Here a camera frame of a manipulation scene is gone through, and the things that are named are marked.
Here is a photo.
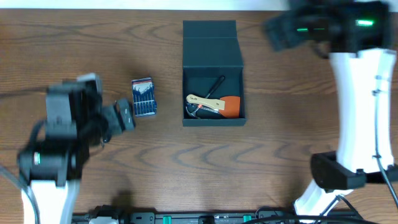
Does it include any blue drill bit case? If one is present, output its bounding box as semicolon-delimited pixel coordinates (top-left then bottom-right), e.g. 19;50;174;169
131;77;157;117

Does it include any small claw hammer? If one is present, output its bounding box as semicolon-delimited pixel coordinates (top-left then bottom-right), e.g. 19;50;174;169
185;75;225;119

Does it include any silver combination wrench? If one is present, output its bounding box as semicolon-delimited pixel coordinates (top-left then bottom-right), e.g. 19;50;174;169
185;105;223;119

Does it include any orange scraper wooden handle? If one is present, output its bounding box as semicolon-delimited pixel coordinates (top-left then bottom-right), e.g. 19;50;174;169
186;94;241;119

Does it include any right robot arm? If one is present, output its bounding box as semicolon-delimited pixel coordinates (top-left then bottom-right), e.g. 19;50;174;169
264;1;397;223

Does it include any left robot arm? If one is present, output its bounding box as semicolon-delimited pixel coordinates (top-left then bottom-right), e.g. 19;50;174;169
17;73;135;223

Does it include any dark green open box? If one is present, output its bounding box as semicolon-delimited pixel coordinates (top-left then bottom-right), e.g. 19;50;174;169
182;21;246;127

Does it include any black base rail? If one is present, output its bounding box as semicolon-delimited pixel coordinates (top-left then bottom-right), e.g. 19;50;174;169
71;204;363;224

